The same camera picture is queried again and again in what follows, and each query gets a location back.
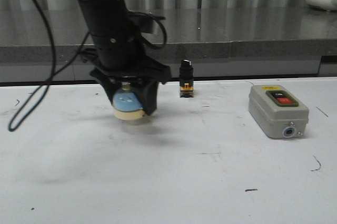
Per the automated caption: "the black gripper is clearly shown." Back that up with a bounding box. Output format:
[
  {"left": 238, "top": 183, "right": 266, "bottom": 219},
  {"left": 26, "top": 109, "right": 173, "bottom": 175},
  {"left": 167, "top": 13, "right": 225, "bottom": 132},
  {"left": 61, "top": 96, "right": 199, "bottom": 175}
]
[{"left": 80, "top": 42, "right": 171, "bottom": 115}]

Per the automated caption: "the blue cream call bell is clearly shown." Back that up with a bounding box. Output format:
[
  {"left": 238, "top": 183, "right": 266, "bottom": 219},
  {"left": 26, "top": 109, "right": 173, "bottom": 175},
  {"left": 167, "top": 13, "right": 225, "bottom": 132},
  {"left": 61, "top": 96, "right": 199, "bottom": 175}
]
[{"left": 112, "top": 82, "right": 145, "bottom": 120}]

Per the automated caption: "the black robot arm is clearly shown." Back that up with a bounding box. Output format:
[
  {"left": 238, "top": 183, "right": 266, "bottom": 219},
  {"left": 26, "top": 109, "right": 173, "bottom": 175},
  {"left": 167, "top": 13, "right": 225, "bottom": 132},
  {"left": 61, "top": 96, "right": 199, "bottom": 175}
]
[{"left": 77, "top": 0, "right": 171, "bottom": 115}]

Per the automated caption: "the grey stone counter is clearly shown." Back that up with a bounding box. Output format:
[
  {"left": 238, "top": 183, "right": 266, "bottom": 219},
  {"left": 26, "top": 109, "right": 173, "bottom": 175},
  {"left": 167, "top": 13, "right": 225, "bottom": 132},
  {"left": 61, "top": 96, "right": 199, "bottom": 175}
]
[{"left": 1, "top": 7, "right": 336, "bottom": 83}]

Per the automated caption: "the black selector switch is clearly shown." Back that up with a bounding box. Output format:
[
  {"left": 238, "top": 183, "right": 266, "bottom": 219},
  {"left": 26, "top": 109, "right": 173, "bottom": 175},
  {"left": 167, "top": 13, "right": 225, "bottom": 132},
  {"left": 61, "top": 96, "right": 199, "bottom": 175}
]
[{"left": 179, "top": 59, "right": 194, "bottom": 98}]

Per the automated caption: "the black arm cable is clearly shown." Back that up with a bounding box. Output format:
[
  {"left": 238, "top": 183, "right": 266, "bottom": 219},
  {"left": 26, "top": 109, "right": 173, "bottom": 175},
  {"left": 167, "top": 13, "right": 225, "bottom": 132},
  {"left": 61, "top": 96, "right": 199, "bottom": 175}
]
[{"left": 7, "top": 0, "right": 92, "bottom": 132}]

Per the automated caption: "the grey on off switch box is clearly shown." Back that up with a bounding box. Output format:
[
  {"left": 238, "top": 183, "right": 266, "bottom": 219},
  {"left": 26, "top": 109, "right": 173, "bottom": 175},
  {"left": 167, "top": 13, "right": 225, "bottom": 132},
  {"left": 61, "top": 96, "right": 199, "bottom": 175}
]
[{"left": 249, "top": 85, "right": 309, "bottom": 139}]

